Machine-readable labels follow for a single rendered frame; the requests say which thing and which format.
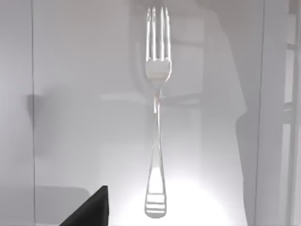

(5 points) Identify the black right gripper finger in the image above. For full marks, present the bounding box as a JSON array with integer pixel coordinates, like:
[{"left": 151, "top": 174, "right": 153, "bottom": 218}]
[{"left": 58, "top": 185, "right": 110, "bottom": 226}]

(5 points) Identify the silver metal fork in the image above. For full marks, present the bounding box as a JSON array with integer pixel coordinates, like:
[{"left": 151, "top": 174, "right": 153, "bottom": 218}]
[{"left": 143, "top": 6, "right": 173, "bottom": 219}]

